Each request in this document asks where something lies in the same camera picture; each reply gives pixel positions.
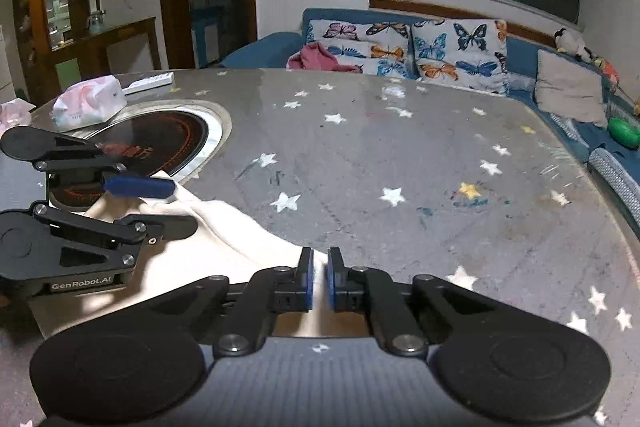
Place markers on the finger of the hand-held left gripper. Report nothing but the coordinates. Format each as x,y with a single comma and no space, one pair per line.
165,227
140,188

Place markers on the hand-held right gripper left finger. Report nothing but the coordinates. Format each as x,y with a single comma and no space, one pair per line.
309,277

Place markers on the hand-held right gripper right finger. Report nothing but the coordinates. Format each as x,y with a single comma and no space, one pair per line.
331,279

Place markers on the cream sweatshirt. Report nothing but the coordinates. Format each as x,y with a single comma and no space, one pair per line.
225,227

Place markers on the round black induction cooktop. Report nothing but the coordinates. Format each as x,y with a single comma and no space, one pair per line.
165,137

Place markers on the pastel tissue pack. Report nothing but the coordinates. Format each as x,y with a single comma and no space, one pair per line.
85,102

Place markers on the white remote control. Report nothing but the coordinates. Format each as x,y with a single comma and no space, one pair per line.
150,82

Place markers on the grey star-print tablecloth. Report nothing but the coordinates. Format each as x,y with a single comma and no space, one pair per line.
400,157

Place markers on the pink patterned packet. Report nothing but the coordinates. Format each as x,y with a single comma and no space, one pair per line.
15,114

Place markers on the wooden console table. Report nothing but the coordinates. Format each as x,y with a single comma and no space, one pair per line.
125,29

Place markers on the blue sofa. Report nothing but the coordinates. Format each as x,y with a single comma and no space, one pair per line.
260,47

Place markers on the wooden display cabinet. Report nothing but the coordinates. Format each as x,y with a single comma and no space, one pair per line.
35,7

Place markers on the pink cloth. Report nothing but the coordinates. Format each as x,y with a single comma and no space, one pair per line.
320,57

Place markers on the butterfly print cushion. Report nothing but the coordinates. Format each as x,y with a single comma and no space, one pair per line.
460,57
360,39

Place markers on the grey cushion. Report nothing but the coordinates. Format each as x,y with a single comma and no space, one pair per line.
570,87

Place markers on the black and white plush toy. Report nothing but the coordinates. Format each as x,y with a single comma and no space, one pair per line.
572,44

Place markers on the orange plush toy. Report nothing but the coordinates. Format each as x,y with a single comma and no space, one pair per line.
607,69

